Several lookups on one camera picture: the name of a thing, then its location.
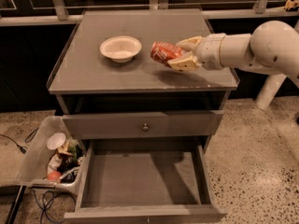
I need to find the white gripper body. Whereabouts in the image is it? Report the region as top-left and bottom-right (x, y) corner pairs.
(196, 33), (226, 70)

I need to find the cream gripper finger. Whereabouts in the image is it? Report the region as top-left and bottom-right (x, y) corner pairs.
(167, 52), (201, 71)
(176, 36), (203, 52)

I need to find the red coke can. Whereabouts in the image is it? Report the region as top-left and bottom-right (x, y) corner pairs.
(150, 41), (184, 67)

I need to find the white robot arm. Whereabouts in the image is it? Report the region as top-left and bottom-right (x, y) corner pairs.
(167, 21), (299, 109)

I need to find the closed grey top drawer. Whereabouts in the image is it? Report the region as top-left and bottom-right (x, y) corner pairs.
(63, 110), (223, 140)

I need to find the brass drawer knob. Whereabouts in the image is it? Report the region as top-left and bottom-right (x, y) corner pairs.
(142, 123), (150, 132)

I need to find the grey drawer cabinet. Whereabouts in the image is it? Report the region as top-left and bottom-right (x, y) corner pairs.
(46, 8), (241, 224)

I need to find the open grey middle drawer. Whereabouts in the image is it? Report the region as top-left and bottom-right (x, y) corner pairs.
(64, 139), (226, 224)

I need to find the grey metal railing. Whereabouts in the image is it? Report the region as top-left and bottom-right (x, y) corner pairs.
(0, 0), (298, 26)

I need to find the white paper bowl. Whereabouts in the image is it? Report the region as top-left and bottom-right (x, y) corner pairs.
(99, 36), (142, 63)

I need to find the green snack bag in bin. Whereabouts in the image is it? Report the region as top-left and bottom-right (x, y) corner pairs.
(67, 138), (78, 158)

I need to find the white cup in bin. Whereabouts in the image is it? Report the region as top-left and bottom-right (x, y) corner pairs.
(47, 133), (66, 150)

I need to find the red apple in bin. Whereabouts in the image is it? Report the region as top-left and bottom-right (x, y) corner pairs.
(47, 171), (62, 182)

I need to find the clear plastic storage bin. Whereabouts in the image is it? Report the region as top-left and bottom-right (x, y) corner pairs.
(16, 116), (81, 194)

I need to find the black power cable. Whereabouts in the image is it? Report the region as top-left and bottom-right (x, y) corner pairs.
(0, 127), (40, 155)

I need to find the blue cable on floor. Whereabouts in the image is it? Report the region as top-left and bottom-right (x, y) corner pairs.
(33, 189), (77, 224)

